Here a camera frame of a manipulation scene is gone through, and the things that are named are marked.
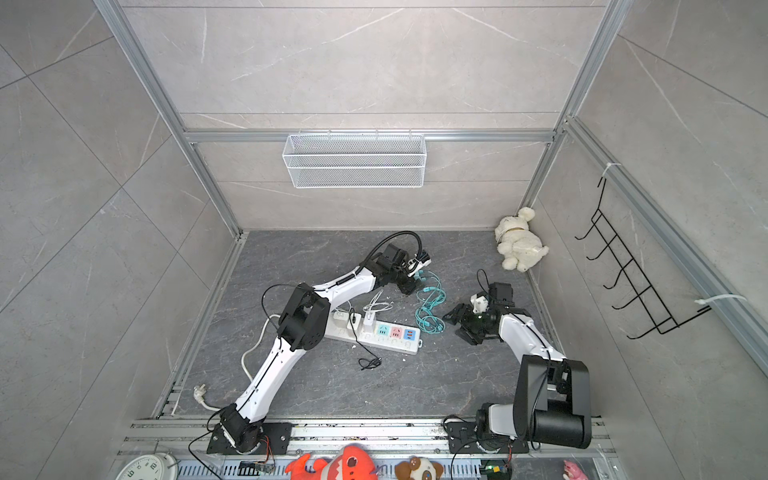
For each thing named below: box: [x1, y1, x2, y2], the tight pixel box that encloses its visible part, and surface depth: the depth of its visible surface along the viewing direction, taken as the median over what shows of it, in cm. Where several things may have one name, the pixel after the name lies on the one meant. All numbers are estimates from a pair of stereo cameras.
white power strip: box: [325, 312, 423, 355], surface depth 90 cm
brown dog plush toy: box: [394, 457, 444, 480], surface depth 69 cm
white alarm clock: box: [115, 453, 179, 480], surface depth 68 cm
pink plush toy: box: [562, 460, 589, 480], surface depth 69 cm
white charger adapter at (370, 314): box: [362, 305, 380, 326], surface depth 88 cm
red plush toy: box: [286, 445, 378, 480], surface depth 66 cm
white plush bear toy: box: [494, 207, 549, 273], surface depth 109 cm
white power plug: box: [193, 384, 221, 412], surface depth 81 cm
